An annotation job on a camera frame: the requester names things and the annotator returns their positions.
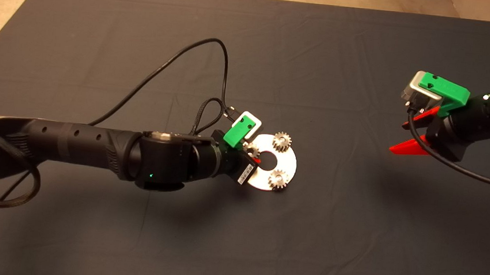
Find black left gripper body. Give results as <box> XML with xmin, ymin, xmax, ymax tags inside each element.
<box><xmin>208</xmin><ymin>129</ymin><xmax>264</xmax><ymax>188</ymax></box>

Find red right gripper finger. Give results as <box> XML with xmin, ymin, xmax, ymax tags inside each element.
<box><xmin>389</xmin><ymin>132</ymin><xmax>439</xmax><ymax>158</ymax></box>
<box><xmin>402</xmin><ymin>103</ymin><xmax>441</xmax><ymax>133</ymax></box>

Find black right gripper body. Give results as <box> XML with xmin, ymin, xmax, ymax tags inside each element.
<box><xmin>423</xmin><ymin>81</ymin><xmax>490</xmax><ymax>166</ymax></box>

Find round metal carrier plate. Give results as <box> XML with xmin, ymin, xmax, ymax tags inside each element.
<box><xmin>247</xmin><ymin>133</ymin><xmax>300</xmax><ymax>194</ymax></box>

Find dark grey table cloth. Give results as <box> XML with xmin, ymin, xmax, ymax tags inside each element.
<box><xmin>0</xmin><ymin>0</ymin><xmax>490</xmax><ymax>275</ymax></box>

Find silver right camera box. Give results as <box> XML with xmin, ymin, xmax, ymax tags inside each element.
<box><xmin>399</xmin><ymin>69</ymin><xmax>445</xmax><ymax>113</ymax></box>

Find silver camera box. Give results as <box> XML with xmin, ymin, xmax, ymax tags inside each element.
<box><xmin>399</xmin><ymin>69</ymin><xmax>445</xmax><ymax>113</ymax></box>
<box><xmin>232</xmin><ymin>109</ymin><xmax>263</xmax><ymax>140</ymax></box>

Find green left camera mount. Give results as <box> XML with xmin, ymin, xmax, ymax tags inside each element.
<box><xmin>222</xmin><ymin>117</ymin><xmax>257</xmax><ymax>151</ymax></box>

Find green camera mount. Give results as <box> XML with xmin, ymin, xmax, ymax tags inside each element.
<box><xmin>416</xmin><ymin>72</ymin><xmax>473</xmax><ymax>120</ymax></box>
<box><xmin>222</xmin><ymin>117</ymin><xmax>257</xmax><ymax>151</ymax></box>

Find silver left camera box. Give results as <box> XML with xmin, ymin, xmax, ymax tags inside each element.
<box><xmin>232</xmin><ymin>109</ymin><xmax>263</xmax><ymax>140</ymax></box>

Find green right camera mount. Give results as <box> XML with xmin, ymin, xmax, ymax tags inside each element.
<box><xmin>416</xmin><ymin>72</ymin><xmax>473</xmax><ymax>120</ymax></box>

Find smooth black right camera cable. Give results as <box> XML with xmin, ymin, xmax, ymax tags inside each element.
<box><xmin>402</xmin><ymin>105</ymin><xmax>490</xmax><ymax>191</ymax></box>

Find smooth black camera cable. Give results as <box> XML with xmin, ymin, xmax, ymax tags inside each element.
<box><xmin>0</xmin><ymin>19</ymin><xmax>243</xmax><ymax>271</ymax></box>
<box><xmin>402</xmin><ymin>105</ymin><xmax>490</xmax><ymax>191</ymax></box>

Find braided black left arm cable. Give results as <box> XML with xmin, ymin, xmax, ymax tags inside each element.
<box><xmin>190</xmin><ymin>96</ymin><xmax>227</xmax><ymax>138</ymax></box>

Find smooth black left camera cable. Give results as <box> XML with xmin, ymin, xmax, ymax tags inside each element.
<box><xmin>0</xmin><ymin>19</ymin><xmax>243</xmax><ymax>271</ymax></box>

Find thick braided black cable loop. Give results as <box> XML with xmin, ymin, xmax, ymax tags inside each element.
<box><xmin>0</xmin><ymin>136</ymin><xmax>45</xmax><ymax>212</ymax></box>

